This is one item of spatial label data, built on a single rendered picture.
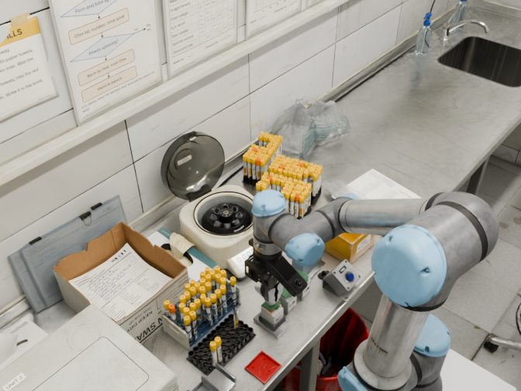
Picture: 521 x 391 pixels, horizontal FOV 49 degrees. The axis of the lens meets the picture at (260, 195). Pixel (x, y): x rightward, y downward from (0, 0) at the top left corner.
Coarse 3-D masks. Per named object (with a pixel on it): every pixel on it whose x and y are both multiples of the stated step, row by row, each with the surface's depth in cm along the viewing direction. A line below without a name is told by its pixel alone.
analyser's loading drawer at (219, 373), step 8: (216, 368) 141; (224, 368) 139; (208, 376) 139; (216, 376) 139; (224, 376) 139; (232, 376) 137; (200, 384) 136; (208, 384) 135; (216, 384) 138; (224, 384) 138; (232, 384) 138
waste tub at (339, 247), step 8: (336, 240) 169; (344, 240) 166; (352, 240) 179; (360, 240) 168; (368, 240) 173; (328, 248) 174; (336, 248) 171; (344, 248) 168; (352, 248) 166; (360, 248) 171; (368, 248) 176; (336, 256) 173; (344, 256) 170; (352, 256) 169; (360, 256) 174
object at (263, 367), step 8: (264, 352) 148; (256, 360) 147; (264, 360) 147; (272, 360) 146; (248, 368) 145; (256, 368) 145; (264, 368) 145; (272, 368) 145; (280, 368) 145; (256, 376) 143; (264, 376) 143; (264, 384) 142
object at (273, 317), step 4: (280, 304) 151; (264, 308) 150; (280, 308) 151; (264, 312) 151; (268, 312) 150; (272, 312) 149; (276, 312) 150; (280, 312) 151; (264, 316) 152; (268, 316) 151; (272, 316) 149; (276, 316) 150; (280, 316) 152; (268, 320) 152; (272, 320) 150; (276, 320) 151
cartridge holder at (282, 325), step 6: (258, 318) 155; (282, 318) 153; (264, 324) 154; (270, 324) 151; (276, 324) 151; (282, 324) 154; (288, 324) 154; (270, 330) 153; (276, 330) 152; (282, 330) 152; (276, 336) 152
